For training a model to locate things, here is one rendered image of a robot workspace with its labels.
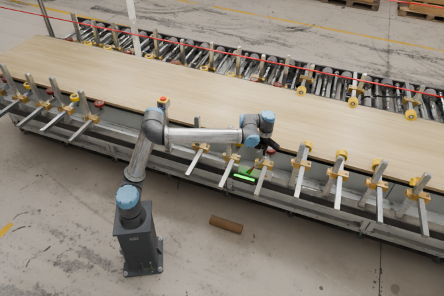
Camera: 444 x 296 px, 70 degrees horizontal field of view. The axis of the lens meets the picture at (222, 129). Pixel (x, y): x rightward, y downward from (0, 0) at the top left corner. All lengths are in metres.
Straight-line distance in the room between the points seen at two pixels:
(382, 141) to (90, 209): 2.61
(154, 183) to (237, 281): 1.25
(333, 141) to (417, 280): 1.36
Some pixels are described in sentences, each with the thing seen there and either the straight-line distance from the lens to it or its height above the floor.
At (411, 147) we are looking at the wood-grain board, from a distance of 2.83.
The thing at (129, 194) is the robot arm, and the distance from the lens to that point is 2.19.
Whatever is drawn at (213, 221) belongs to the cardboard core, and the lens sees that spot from 2.96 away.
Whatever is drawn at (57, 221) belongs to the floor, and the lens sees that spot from 3.34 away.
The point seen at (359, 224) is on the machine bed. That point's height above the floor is 0.17.
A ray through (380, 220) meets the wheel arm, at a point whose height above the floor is 0.96.
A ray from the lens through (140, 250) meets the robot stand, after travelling 2.59.
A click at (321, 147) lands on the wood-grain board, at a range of 2.52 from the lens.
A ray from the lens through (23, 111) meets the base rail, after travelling 3.43.
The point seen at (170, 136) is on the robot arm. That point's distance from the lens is 1.78.
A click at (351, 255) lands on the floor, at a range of 3.13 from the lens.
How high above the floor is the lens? 2.59
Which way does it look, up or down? 42 degrees down
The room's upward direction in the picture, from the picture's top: 3 degrees clockwise
